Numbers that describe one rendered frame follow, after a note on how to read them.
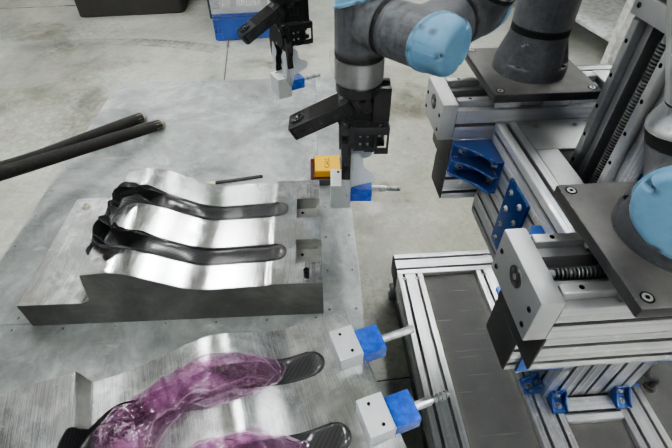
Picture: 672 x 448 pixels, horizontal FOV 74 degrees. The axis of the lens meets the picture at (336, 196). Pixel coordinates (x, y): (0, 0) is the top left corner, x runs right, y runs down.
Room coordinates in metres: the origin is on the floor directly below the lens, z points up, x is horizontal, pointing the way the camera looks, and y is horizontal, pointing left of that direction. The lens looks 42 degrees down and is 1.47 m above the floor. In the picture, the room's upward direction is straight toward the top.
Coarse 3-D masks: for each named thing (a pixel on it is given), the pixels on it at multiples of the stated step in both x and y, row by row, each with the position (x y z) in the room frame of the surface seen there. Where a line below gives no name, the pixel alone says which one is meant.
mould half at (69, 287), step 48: (192, 192) 0.65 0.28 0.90; (240, 192) 0.67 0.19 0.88; (288, 192) 0.66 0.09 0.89; (192, 240) 0.53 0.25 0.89; (240, 240) 0.54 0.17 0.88; (288, 240) 0.53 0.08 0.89; (48, 288) 0.45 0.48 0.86; (96, 288) 0.42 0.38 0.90; (144, 288) 0.43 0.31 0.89; (192, 288) 0.43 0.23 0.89; (240, 288) 0.43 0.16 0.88; (288, 288) 0.44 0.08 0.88
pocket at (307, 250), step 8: (296, 240) 0.53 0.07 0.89; (304, 240) 0.53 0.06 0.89; (312, 240) 0.53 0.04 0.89; (320, 240) 0.53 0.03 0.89; (296, 248) 0.53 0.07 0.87; (304, 248) 0.53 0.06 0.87; (312, 248) 0.53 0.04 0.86; (320, 248) 0.53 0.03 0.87; (296, 256) 0.52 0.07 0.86; (304, 256) 0.52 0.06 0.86; (312, 256) 0.52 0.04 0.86; (320, 256) 0.51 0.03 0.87
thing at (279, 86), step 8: (272, 72) 1.04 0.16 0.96; (280, 72) 1.04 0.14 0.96; (272, 80) 1.03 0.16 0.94; (280, 80) 1.00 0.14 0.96; (296, 80) 1.03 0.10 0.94; (304, 80) 1.04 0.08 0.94; (272, 88) 1.04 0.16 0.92; (280, 88) 1.00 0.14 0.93; (288, 88) 1.01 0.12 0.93; (296, 88) 1.03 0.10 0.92; (280, 96) 1.00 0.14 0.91; (288, 96) 1.01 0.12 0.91
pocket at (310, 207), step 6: (312, 198) 0.64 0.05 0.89; (300, 204) 0.64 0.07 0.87; (306, 204) 0.64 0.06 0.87; (312, 204) 0.64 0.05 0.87; (318, 204) 0.64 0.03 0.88; (300, 210) 0.64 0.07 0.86; (306, 210) 0.64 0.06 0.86; (312, 210) 0.64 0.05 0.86; (318, 210) 0.62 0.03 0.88; (300, 216) 0.62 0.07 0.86; (306, 216) 0.62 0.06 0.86; (312, 216) 0.62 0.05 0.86
